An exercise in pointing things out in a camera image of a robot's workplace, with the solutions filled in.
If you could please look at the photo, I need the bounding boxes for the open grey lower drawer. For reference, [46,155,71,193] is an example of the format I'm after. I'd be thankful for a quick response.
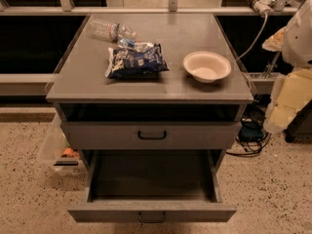
[68,150,236,223]

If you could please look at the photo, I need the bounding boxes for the white paper bowl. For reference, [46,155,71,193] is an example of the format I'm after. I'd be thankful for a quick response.
[183,51,232,83]

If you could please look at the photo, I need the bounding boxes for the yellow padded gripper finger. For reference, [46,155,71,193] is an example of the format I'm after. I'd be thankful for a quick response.
[262,27,286,52]
[263,68,312,134]

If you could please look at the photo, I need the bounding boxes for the blue chip bag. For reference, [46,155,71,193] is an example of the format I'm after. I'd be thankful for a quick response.
[104,44,169,79]

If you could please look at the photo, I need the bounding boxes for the black cable bundle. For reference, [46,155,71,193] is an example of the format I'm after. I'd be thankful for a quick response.
[225,104,273,158]

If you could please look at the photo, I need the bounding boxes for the grey drawer cabinet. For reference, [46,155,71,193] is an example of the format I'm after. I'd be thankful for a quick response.
[45,13,254,168]

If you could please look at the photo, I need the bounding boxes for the crumpled silver snack wrapper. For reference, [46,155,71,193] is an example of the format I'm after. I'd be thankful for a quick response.
[117,38,154,53]

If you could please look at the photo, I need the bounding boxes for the clear plastic storage bin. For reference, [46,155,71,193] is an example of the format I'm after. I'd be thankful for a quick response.
[37,114,86,175]

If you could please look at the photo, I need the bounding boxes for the metal railing frame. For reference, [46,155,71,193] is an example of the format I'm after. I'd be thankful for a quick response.
[0,0,303,17]

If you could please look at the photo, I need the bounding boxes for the white power strip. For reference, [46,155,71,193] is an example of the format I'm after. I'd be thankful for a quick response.
[247,0,274,17]

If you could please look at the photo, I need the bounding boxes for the white power cable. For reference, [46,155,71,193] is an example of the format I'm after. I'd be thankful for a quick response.
[235,13,269,62]

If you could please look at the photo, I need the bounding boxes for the orange object in bin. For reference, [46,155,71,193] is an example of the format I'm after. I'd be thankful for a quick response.
[62,148,80,159]

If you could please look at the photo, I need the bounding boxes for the blue box on floor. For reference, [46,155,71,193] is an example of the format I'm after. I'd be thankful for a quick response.
[239,127,264,142]

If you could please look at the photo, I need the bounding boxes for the closed grey upper drawer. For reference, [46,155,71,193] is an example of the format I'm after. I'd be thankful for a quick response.
[61,122,241,150]

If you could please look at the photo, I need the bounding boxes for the clear plastic water bottle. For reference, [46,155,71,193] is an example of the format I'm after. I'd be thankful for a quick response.
[89,19,136,42]

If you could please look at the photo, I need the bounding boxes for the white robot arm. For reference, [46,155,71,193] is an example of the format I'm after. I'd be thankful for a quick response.
[262,0,312,134]

